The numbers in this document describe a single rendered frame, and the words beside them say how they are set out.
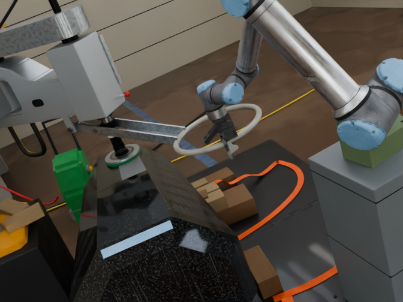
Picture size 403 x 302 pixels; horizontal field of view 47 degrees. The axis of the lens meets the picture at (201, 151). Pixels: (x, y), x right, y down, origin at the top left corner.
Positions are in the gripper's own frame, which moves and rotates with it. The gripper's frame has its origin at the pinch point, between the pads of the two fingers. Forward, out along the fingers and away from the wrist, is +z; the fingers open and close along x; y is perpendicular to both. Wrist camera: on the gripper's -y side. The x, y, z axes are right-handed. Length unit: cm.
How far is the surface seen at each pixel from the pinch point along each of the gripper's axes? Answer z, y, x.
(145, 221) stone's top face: 3, -45, -23
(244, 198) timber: 72, 0, 79
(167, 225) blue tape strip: 6.0, -36.2, -28.9
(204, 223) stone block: 17.0, -22.0, -21.2
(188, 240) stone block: 15.0, -30.5, -31.8
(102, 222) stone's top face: 2, -66, -10
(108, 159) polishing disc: -2, -65, 53
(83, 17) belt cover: -79, -41, 49
